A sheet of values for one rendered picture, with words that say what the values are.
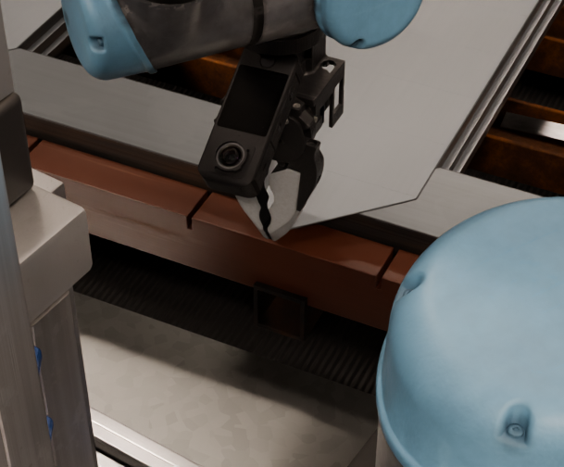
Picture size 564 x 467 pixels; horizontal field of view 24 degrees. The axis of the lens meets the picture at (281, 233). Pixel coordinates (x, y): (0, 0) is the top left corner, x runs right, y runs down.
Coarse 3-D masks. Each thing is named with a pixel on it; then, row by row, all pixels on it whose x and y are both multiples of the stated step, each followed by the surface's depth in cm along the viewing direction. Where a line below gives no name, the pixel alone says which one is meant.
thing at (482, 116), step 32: (544, 0) 143; (64, 32) 141; (544, 32) 141; (512, 64) 134; (32, 128) 127; (64, 128) 125; (480, 128) 128; (128, 160) 124; (160, 160) 122; (448, 160) 123; (320, 224) 118; (352, 224) 117; (384, 224) 115
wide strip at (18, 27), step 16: (0, 0) 141; (16, 0) 141; (32, 0) 141; (48, 0) 141; (16, 16) 139; (32, 16) 139; (48, 16) 139; (16, 32) 137; (32, 32) 137; (16, 48) 134
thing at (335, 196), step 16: (336, 176) 119; (320, 192) 118; (336, 192) 117; (352, 192) 117; (368, 192) 117; (384, 192) 117; (304, 208) 116; (320, 208) 116; (336, 208) 116; (352, 208) 116; (368, 208) 116
